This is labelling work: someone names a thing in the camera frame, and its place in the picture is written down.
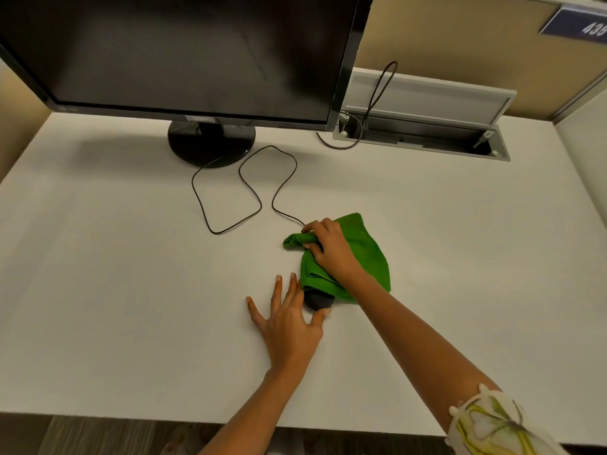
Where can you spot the person's left hand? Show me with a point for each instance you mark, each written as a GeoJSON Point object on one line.
{"type": "Point", "coordinates": [289, 334]}

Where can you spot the person's right hand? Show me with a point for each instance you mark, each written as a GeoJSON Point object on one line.
{"type": "Point", "coordinates": [336, 255]}

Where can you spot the person's left thumb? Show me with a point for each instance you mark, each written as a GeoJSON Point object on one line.
{"type": "Point", "coordinates": [320, 317]}

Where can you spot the person's right thumb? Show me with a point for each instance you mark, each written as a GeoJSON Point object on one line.
{"type": "Point", "coordinates": [314, 250]}

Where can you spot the person's left middle finger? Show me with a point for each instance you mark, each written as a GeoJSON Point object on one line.
{"type": "Point", "coordinates": [290, 291]}

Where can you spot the person's left little finger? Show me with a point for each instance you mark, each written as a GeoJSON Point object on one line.
{"type": "Point", "coordinates": [255, 311]}

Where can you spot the black computer mouse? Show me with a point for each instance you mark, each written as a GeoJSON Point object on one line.
{"type": "Point", "coordinates": [316, 300]}

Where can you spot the green microfibre cloth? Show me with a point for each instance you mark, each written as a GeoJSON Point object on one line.
{"type": "Point", "coordinates": [367, 253]}

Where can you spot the person's right forearm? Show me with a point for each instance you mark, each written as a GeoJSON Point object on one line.
{"type": "Point", "coordinates": [417, 341]}

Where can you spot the person's left forearm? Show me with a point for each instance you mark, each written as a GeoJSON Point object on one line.
{"type": "Point", "coordinates": [251, 416]}

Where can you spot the black round monitor stand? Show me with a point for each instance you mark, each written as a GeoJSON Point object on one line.
{"type": "Point", "coordinates": [208, 144]}

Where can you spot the white floral sleeve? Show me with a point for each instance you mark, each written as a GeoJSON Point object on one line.
{"type": "Point", "coordinates": [498, 424]}

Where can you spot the black computer monitor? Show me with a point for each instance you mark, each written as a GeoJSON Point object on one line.
{"type": "Point", "coordinates": [189, 52]}

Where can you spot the blue wall sign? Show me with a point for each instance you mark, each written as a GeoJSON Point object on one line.
{"type": "Point", "coordinates": [576, 24]}

